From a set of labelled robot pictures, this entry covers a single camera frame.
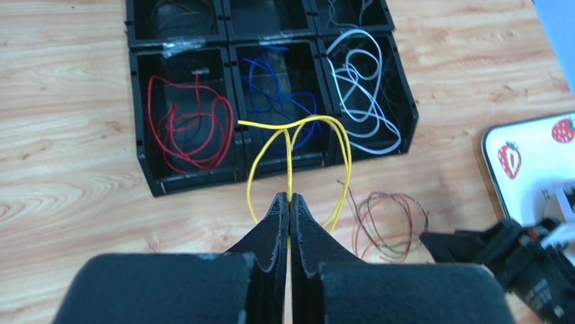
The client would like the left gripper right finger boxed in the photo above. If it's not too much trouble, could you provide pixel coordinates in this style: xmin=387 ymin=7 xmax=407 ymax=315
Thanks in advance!
xmin=290 ymin=194 xmax=514 ymax=323

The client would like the black six-compartment tray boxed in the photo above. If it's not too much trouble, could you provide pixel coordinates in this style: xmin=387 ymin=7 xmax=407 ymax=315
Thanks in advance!
xmin=126 ymin=1 xmax=418 ymax=196

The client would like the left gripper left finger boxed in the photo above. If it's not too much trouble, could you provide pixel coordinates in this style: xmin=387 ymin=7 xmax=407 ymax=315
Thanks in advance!
xmin=54 ymin=193 xmax=289 ymax=323

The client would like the yellow wire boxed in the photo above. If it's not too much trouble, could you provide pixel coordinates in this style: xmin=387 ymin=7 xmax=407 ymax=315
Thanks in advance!
xmin=237 ymin=115 xmax=353 ymax=234

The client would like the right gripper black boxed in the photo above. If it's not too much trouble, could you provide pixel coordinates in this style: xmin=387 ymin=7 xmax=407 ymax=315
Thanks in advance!
xmin=420 ymin=219 xmax=574 ymax=323

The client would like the blue wire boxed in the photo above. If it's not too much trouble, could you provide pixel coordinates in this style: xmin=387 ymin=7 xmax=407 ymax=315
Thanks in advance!
xmin=240 ymin=45 xmax=323 ymax=151

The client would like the coloured wire bundle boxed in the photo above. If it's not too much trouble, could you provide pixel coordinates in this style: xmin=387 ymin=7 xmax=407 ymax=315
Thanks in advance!
xmin=337 ymin=180 xmax=430 ymax=264

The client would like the white wire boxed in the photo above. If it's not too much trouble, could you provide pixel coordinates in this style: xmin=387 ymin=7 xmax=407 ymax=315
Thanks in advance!
xmin=325 ymin=28 xmax=402 ymax=156

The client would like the red wire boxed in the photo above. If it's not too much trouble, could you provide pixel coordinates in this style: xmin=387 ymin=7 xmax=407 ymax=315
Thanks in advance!
xmin=146 ymin=74 xmax=236 ymax=176

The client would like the strawberry pattern white tray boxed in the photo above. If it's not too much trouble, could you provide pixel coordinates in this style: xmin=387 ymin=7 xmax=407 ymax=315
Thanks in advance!
xmin=481 ymin=113 xmax=574 ymax=226

